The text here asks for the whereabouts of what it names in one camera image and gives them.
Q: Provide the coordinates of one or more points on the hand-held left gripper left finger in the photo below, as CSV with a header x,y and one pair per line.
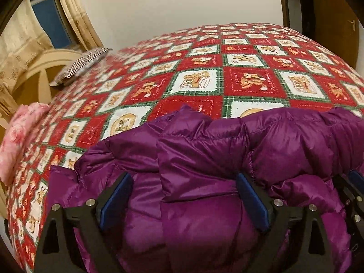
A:
x,y
115,202

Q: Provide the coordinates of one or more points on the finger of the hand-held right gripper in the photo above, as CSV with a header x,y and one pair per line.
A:
x,y
357,176

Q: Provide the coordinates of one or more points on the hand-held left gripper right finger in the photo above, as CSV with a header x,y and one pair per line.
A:
x,y
253,202

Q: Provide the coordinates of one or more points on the purple hooded puffer jacket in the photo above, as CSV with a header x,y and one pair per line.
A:
x,y
199,162

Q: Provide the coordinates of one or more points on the folded pink floral blanket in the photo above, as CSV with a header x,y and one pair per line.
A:
x,y
17,136

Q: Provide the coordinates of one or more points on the striped pillow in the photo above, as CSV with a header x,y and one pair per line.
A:
x,y
79,65

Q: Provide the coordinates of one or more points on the red bear-print bedspread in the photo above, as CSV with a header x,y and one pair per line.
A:
x,y
199,62

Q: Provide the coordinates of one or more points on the cream wooden headboard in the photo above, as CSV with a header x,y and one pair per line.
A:
x,y
51,59

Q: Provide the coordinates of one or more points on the brown wooden door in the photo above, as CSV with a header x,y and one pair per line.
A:
x,y
332,20

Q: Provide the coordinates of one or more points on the wide beige floral curtain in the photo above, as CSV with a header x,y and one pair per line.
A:
x,y
22,39

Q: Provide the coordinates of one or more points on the narrow beige floral curtain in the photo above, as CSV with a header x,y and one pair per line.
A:
x,y
79,14

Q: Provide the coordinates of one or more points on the window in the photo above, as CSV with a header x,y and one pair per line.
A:
x,y
51,20

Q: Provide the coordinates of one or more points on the dark wooden door frame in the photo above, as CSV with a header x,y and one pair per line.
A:
x,y
283,2

